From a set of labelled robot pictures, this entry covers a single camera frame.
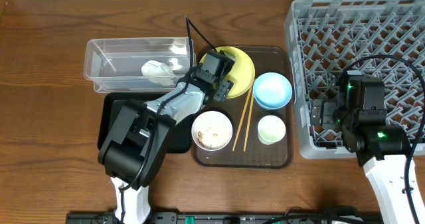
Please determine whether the yellow round plate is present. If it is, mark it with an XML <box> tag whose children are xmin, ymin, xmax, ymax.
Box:
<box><xmin>197</xmin><ymin>47</ymin><xmax>255</xmax><ymax>98</ymax></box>

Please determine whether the black plastic waste tray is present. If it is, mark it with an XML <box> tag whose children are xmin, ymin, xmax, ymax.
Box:
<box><xmin>97</xmin><ymin>92</ymin><xmax>193</xmax><ymax>154</ymax></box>

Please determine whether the light blue bowl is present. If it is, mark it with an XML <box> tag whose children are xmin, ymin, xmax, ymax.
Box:
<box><xmin>253</xmin><ymin>72</ymin><xmax>293</xmax><ymax>110</ymax></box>

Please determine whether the small white cup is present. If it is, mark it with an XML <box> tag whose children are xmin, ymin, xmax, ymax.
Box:
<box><xmin>258</xmin><ymin>115</ymin><xmax>286</xmax><ymax>145</ymax></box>

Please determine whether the clear plastic waste bin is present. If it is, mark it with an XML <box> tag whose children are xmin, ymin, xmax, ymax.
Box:
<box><xmin>84</xmin><ymin>37</ymin><xmax>196</xmax><ymax>93</ymax></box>

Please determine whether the grey dishwasher rack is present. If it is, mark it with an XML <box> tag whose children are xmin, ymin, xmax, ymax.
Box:
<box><xmin>284</xmin><ymin>0</ymin><xmax>424</xmax><ymax>159</ymax></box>

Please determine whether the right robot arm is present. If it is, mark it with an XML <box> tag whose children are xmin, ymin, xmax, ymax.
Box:
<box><xmin>310</xmin><ymin>76</ymin><xmax>424</xmax><ymax>223</ymax></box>

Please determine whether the brown plastic serving tray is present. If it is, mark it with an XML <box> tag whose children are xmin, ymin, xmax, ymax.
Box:
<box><xmin>192</xmin><ymin>46</ymin><xmax>293</xmax><ymax>169</ymax></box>

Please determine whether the white tissue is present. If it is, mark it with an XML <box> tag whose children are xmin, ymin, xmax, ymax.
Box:
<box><xmin>141</xmin><ymin>60</ymin><xmax>175</xmax><ymax>86</ymax></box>

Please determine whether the white bowl with rice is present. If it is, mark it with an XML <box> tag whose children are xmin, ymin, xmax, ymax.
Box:
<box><xmin>191</xmin><ymin>111</ymin><xmax>233</xmax><ymax>152</ymax></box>

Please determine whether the wooden chopstick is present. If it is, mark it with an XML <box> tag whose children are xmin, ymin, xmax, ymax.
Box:
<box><xmin>232</xmin><ymin>85</ymin><xmax>252</xmax><ymax>151</ymax></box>
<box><xmin>243</xmin><ymin>93</ymin><xmax>254</xmax><ymax>152</ymax></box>

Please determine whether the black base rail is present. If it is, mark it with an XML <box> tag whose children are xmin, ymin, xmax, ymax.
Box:
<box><xmin>65</xmin><ymin>211</ymin><xmax>383</xmax><ymax>224</ymax></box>

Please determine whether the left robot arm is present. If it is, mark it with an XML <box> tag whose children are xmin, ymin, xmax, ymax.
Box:
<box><xmin>98</xmin><ymin>50</ymin><xmax>236</xmax><ymax>223</ymax></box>

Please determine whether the pile of rice leftovers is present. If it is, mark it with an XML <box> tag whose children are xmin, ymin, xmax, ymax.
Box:
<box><xmin>197</xmin><ymin>128</ymin><xmax>221</xmax><ymax>150</ymax></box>

